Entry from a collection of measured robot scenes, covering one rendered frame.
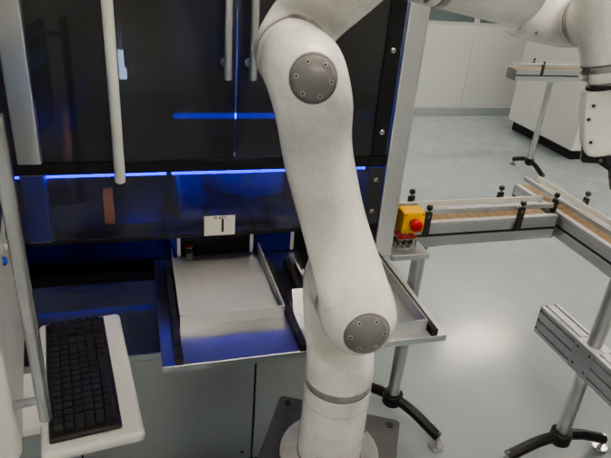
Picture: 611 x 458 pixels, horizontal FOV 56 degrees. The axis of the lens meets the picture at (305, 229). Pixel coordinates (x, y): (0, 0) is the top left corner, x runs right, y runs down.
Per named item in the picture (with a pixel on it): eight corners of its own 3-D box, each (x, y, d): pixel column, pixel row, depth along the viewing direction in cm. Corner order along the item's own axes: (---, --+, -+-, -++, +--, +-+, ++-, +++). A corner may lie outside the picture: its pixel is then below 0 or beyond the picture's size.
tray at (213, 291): (171, 258, 169) (170, 247, 167) (258, 252, 176) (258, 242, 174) (180, 327, 140) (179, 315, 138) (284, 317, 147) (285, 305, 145)
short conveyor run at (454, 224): (377, 253, 189) (385, 209, 182) (361, 231, 203) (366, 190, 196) (555, 240, 208) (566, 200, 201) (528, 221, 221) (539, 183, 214)
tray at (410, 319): (293, 270, 168) (294, 259, 166) (375, 263, 175) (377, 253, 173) (327, 342, 139) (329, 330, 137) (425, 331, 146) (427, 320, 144)
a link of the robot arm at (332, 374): (312, 406, 96) (325, 285, 86) (293, 338, 113) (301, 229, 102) (380, 400, 99) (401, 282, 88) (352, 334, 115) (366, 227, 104)
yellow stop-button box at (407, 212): (392, 224, 182) (395, 203, 179) (413, 223, 184) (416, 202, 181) (401, 234, 176) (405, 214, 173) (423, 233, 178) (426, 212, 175)
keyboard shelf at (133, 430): (5, 338, 147) (4, 330, 146) (119, 320, 157) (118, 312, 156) (-4, 478, 110) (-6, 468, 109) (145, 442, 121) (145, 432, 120)
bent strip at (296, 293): (290, 307, 151) (291, 288, 148) (301, 306, 152) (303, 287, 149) (304, 340, 139) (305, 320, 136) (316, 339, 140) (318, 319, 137)
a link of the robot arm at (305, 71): (379, 296, 103) (412, 355, 88) (315, 316, 102) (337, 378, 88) (324, 5, 78) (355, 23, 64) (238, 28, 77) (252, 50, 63)
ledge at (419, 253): (375, 240, 193) (375, 235, 192) (410, 238, 196) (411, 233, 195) (392, 261, 181) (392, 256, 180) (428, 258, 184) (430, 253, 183)
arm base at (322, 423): (372, 507, 101) (385, 430, 93) (267, 482, 104) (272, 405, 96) (382, 428, 118) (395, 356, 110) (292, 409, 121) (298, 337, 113)
